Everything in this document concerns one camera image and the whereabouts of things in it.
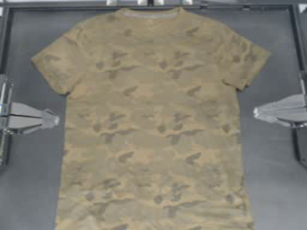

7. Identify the tan camouflage T-shirt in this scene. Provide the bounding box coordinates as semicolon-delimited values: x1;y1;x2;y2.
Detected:
29;6;272;230

